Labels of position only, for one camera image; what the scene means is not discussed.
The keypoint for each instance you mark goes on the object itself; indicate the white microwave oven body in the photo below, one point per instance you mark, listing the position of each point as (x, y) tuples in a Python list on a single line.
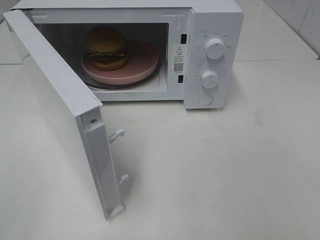
[(178, 29)]

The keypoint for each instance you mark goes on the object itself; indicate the upper white power knob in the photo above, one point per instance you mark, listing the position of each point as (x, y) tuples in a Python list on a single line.
[(215, 48)]

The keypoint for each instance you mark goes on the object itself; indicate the glass microwave turntable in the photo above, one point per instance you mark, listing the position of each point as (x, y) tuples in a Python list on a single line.
[(89, 81)]

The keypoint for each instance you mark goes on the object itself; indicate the burger with lettuce and cheese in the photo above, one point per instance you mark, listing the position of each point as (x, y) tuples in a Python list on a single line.
[(107, 48)]

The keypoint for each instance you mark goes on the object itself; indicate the round white door-release button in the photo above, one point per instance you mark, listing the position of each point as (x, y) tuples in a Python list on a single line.
[(205, 99)]

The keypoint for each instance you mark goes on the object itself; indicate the pink round plate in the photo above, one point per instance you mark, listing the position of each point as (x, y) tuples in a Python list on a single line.
[(143, 60)]

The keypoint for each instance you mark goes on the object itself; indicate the lower white timer knob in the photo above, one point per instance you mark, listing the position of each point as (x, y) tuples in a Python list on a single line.
[(209, 79)]

